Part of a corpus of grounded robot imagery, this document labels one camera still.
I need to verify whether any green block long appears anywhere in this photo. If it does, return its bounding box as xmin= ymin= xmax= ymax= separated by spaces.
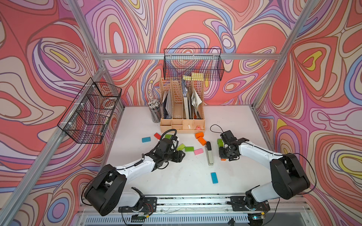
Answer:
xmin=217 ymin=139 xmax=224 ymax=147

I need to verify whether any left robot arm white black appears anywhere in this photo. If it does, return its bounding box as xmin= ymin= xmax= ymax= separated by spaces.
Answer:
xmin=82 ymin=138 xmax=186 ymax=216

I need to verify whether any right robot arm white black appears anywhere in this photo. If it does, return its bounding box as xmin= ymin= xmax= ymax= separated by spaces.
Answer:
xmin=219 ymin=131 xmax=311 ymax=211

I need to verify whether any red wooden block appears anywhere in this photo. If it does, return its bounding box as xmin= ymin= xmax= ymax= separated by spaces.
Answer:
xmin=154 ymin=133 xmax=162 ymax=140

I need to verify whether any light green block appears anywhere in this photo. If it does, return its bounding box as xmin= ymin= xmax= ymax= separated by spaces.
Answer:
xmin=177 ymin=144 xmax=186 ymax=151

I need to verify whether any black white stapler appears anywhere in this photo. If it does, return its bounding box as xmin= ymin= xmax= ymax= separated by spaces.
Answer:
xmin=205 ymin=141 xmax=214 ymax=166

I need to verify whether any green block middle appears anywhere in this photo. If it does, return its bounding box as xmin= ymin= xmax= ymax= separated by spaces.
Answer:
xmin=184 ymin=147 xmax=194 ymax=152

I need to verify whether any orange block lower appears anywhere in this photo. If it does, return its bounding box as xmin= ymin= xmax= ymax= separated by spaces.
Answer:
xmin=198 ymin=137 xmax=207 ymax=146

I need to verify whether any pink wooden block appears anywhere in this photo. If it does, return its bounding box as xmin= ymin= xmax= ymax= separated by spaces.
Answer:
xmin=194 ymin=148 xmax=204 ymax=155

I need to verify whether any teal block front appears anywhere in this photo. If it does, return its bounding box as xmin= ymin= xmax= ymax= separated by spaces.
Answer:
xmin=210 ymin=172 xmax=218 ymax=184

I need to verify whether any orange block upper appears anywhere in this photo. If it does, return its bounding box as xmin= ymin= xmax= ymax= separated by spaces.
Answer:
xmin=195 ymin=132 xmax=204 ymax=139

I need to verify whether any clear cup of pencils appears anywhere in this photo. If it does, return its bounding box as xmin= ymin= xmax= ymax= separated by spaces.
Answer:
xmin=148 ymin=99 xmax=162 ymax=123

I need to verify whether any beige desk organizer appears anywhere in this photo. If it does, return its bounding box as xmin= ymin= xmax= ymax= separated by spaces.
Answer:
xmin=160 ymin=78 xmax=206 ymax=134

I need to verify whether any yellow sticky note block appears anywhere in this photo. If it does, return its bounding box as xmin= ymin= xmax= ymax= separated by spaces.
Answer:
xmin=182 ymin=72 xmax=205 ymax=81

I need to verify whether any teal block near left wall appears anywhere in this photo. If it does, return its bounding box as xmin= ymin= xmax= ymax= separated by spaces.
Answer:
xmin=142 ymin=137 xmax=151 ymax=143

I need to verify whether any metal base rail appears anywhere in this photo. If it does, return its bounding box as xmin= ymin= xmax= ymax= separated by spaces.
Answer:
xmin=118 ymin=194 xmax=306 ymax=223

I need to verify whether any left black wire basket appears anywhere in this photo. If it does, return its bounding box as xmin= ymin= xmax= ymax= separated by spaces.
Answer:
xmin=58 ymin=78 xmax=122 ymax=144

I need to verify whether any black wire basket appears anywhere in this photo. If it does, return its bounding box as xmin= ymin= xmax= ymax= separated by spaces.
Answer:
xmin=58 ymin=78 xmax=122 ymax=144
xmin=163 ymin=47 xmax=225 ymax=81

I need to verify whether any back black wire basket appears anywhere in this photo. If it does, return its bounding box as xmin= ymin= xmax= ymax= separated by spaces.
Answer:
xmin=163 ymin=47 xmax=225 ymax=81

